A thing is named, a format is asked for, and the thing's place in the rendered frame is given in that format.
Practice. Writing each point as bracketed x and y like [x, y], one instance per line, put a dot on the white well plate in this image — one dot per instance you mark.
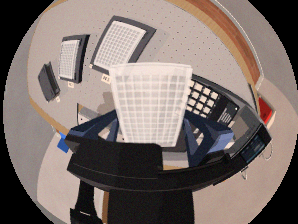
[67, 59]
[157, 121]
[120, 42]

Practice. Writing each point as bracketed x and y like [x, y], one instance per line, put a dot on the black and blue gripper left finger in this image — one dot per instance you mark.
[92, 128]

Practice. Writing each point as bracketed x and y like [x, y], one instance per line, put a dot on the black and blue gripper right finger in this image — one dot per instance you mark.
[216, 136]

